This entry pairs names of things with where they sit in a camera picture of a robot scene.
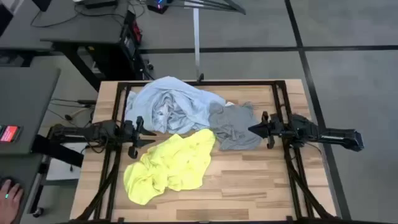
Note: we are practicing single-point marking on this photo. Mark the black desk crossbar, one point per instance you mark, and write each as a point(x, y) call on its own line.
point(59, 151)

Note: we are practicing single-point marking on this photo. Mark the black monitor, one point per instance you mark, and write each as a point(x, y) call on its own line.
point(42, 4)

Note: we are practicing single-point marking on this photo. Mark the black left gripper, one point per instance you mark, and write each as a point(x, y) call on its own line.
point(132, 133)

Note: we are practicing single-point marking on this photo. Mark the light blue collared shirt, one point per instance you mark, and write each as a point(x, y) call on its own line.
point(174, 99)

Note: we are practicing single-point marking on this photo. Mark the black computer tower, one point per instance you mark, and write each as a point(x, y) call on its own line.
point(109, 62)

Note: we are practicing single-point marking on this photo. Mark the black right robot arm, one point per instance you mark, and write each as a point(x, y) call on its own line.
point(335, 138)

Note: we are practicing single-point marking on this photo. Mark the white paper sheet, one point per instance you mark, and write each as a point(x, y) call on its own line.
point(62, 171)

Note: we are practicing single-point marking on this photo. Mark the black caster wheel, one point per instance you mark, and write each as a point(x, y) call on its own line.
point(38, 212)

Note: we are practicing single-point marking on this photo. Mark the black device with lights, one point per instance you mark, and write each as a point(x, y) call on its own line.
point(155, 7)

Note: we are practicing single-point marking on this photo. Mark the phone with red screen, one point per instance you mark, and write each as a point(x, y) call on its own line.
point(9, 133)

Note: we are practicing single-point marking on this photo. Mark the grey shirt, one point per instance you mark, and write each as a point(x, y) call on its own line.
point(233, 127)

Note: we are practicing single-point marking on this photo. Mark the dark grey desk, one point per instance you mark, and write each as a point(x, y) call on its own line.
point(28, 93)
point(93, 31)

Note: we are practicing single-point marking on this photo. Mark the person's hand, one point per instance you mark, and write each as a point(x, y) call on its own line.
point(11, 202)

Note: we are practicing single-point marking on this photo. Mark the neon yellow t-shirt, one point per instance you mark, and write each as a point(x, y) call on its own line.
point(168, 168)

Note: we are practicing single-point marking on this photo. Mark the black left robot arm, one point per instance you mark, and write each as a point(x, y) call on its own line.
point(77, 132)

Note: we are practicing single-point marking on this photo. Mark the black power adapter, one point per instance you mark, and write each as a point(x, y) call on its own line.
point(101, 3)

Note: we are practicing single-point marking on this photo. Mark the silver clothes rack pole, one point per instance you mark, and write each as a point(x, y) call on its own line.
point(196, 46)

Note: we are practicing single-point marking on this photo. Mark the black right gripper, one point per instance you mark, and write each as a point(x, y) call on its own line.
point(275, 129)

